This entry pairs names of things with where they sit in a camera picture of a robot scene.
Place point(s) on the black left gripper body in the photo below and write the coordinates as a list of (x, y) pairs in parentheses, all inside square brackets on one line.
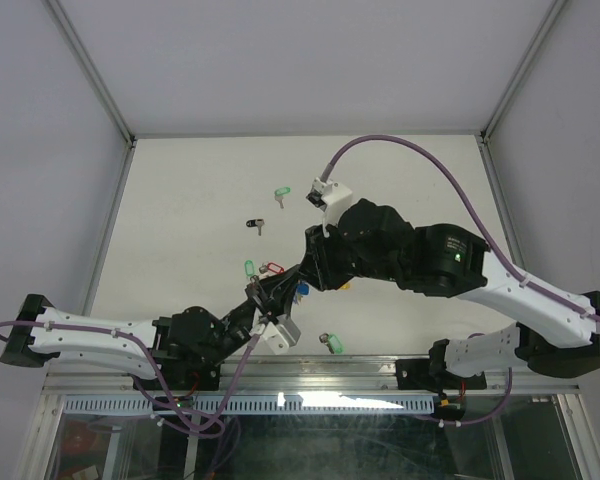
[(239, 323)]

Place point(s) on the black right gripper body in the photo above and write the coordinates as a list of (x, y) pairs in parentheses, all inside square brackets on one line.
[(334, 262)]

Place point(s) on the blue key tag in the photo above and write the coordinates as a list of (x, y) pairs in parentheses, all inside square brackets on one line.
[(303, 289)]

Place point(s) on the green key tag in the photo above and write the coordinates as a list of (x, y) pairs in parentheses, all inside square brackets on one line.
[(249, 269), (282, 191), (335, 344)]

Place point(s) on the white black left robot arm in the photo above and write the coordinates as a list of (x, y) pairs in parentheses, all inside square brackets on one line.
[(168, 351)]

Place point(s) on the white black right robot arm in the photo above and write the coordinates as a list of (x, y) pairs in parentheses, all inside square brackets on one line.
[(553, 332)]

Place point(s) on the red key tag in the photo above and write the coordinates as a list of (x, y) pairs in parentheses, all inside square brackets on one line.
[(271, 268)]

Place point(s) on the silver key on front tag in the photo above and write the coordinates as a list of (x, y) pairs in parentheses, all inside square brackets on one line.
[(324, 339)]

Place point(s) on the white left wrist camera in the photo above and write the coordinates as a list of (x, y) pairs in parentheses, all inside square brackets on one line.
[(279, 336)]

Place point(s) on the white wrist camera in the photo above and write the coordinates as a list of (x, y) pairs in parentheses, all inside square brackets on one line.
[(279, 336), (332, 198)]

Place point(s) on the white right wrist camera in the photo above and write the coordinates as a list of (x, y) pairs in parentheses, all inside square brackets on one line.
[(332, 198)]

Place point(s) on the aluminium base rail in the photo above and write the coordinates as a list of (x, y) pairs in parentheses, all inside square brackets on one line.
[(343, 373)]

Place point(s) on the white slotted cable duct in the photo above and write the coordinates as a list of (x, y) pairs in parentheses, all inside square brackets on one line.
[(302, 403)]

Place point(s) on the aluminium frame right post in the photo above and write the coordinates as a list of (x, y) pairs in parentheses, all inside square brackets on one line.
[(524, 67)]

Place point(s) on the aluminium frame post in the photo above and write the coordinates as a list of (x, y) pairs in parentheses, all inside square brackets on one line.
[(72, 39), (524, 67)]

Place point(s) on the aluminium frame left post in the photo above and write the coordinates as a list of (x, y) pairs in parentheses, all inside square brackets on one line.
[(72, 39)]

